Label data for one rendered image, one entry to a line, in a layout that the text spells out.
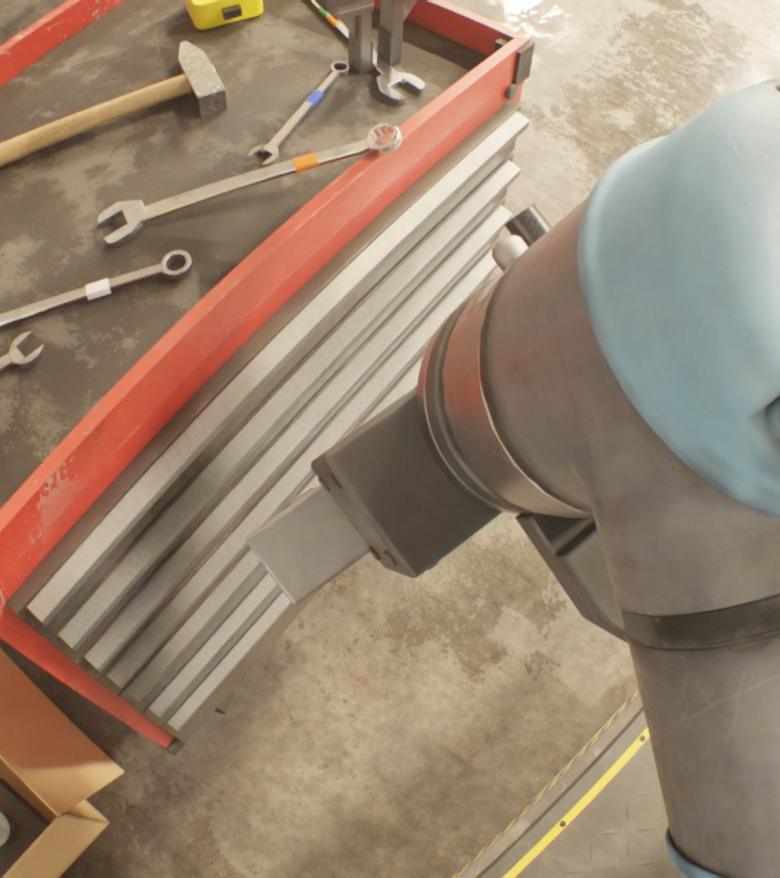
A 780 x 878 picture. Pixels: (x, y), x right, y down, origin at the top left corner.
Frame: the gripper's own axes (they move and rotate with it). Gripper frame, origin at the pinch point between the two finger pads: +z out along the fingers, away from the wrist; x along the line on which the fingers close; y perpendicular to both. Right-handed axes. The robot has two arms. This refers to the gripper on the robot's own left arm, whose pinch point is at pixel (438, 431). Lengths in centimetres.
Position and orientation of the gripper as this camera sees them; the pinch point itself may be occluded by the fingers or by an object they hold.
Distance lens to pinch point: 42.0
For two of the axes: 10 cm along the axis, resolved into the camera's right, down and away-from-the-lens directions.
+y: -5.8, -8.1, -0.2
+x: -8.0, 5.7, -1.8
